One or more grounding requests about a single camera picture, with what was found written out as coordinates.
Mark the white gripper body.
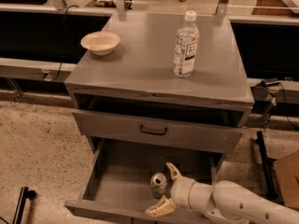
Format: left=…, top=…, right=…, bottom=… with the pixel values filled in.
left=170, top=177, right=213, bottom=213

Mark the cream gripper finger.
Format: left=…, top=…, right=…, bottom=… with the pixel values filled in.
left=145, top=196, right=177, bottom=217
left=166, top=162, right=182, bottom=181

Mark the crushed 7up can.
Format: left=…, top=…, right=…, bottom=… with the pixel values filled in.
left=150, top=173, right=167, bottom=199

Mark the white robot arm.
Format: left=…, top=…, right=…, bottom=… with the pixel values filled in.
left=145, top=162, right=299, bottom=224

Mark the grey top drawer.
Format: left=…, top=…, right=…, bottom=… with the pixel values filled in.
left=73, top=109, right=242, bottom=153

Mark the grey open middle drawer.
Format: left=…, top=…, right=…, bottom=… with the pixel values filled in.
left=65, top=140, right=216, bottom=224

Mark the grey drawer cabinet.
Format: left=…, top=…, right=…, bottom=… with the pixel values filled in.
left=64, top=10, right=255, bottom=173

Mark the wooden counter top right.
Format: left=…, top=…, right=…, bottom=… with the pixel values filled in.
left=252, top=0, right=299, bottom=17

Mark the black metal stand leg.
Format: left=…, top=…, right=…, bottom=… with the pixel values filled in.
left=256, top=131, right=277, bottom=201

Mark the brown cardboard box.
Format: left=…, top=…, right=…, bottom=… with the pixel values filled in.
left=274, top=150, right=299, bottom=211

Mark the clear plastic water bottle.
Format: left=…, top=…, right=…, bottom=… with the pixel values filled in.
left=173, top=11, right=200, bottom=77

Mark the black bar lower left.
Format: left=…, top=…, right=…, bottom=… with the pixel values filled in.
left=12, top=187, right=36, bottom=224

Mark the white bowl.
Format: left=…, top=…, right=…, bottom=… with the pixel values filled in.
left=80, top=31, right=121, bottom=55

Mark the black drawer handle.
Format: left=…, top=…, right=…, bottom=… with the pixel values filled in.
left=139, top=125, right=168, bottom=135

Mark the black cable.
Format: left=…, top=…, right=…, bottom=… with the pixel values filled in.
left=50, top=5, right=79, bottom=82

